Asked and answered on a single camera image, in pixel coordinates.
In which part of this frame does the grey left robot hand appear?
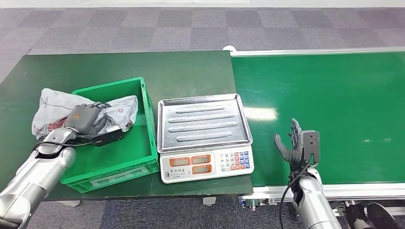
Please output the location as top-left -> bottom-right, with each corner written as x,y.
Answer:
64,102 -> 112,137

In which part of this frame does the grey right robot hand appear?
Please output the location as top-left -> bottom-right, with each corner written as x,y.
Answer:
273,118 -> 305,166

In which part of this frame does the grey plastic mailer package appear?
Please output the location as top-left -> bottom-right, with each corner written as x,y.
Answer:
32,88 -> 139,140

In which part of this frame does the green conveyor belt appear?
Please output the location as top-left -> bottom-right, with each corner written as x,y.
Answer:
231,52 -> 405,186

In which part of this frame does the green plastic crate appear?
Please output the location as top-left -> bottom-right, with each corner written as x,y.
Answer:
60,76 -> 160,193

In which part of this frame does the white scale with steel tray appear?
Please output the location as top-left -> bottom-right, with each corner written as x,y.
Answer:
156,93 -> 255,184

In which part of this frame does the dark green table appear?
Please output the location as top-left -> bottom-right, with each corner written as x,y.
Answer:
0,50 -> 254,202

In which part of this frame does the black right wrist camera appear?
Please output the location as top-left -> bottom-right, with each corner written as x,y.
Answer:
299,129 -> 320,166

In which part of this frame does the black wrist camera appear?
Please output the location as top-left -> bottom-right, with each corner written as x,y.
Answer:
75,125 -> 125,148
299,129 -> 320,166

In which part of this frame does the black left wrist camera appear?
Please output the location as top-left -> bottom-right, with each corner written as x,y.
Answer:
75,125 -> 125,148

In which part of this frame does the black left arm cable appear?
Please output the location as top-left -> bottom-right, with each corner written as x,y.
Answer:
32,140 -> 96,153

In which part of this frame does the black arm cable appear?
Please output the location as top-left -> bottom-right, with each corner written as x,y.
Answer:
279,160 -> 312,229
32,140 -> 96,153

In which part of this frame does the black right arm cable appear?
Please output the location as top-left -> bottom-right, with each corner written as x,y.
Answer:
279,160 -> 312,229

